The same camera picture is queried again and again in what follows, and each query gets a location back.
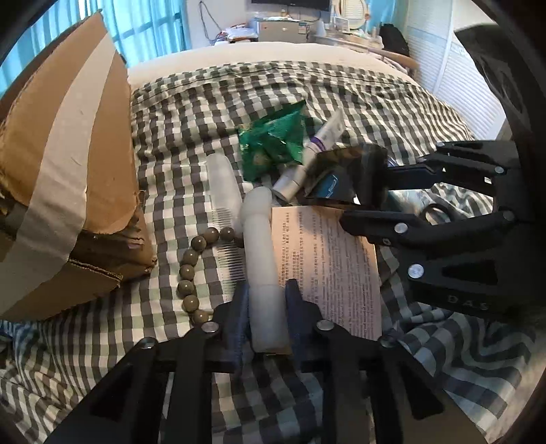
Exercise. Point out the white tube purple band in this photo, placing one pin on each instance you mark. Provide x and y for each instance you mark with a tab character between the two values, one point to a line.
326	134

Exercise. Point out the printed paper leaflet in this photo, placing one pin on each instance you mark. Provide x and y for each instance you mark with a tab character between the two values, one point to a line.
332	264

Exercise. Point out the cream quilted bed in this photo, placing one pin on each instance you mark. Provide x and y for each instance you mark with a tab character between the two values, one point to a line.
256	53

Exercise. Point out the grey mini fridge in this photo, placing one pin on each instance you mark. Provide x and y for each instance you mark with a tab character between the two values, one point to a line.
281	30

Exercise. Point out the black wall television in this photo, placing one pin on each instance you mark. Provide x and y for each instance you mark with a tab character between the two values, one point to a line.
290	4

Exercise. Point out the black glossy case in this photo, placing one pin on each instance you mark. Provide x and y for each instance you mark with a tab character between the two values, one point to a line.
341	162

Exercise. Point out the taped cardboard box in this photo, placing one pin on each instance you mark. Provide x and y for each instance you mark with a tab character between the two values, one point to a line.
98	141

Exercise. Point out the pile of packets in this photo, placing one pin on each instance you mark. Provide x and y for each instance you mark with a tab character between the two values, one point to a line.
234	35

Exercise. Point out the black backpack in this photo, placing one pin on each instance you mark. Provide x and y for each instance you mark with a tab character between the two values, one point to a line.
393	40

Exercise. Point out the wide blue curtain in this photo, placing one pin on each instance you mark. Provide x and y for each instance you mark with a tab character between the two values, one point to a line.
51	25

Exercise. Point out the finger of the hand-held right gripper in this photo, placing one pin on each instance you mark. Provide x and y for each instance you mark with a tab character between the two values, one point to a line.
409	173
375	224

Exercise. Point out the oval white vanity mirror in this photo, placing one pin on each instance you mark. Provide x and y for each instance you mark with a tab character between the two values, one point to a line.
347	15

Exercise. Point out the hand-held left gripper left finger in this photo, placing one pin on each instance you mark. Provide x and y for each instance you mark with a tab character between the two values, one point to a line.
241	324

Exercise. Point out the green foil packet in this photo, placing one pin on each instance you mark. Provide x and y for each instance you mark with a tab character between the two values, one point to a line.
273	136

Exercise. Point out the clear plastic comb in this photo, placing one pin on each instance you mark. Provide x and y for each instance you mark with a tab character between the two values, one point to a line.
224	192

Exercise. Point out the white foam roll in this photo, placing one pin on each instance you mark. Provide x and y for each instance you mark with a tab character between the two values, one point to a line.
262	273

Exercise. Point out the row of cosmetics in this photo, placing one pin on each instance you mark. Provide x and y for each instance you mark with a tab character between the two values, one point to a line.
354	27

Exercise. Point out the white louvred wardrobe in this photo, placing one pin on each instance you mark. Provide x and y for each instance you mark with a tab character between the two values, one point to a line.
439	55

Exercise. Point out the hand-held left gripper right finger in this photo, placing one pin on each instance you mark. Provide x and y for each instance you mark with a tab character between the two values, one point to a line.
296	324

